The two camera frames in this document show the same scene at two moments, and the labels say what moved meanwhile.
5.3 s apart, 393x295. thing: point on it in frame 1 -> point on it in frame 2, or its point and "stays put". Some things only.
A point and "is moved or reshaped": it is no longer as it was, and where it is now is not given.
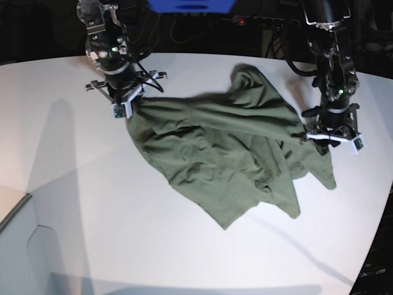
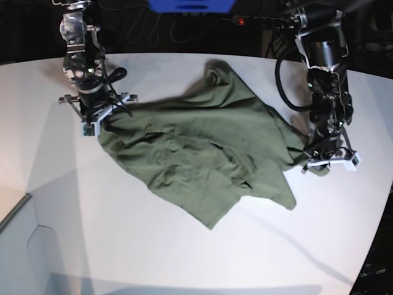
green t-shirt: [217, 154] is moved or reshaped
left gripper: [121, 89] -> [93, 104]
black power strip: [263, 23] stays put
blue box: [193, 7] stays put
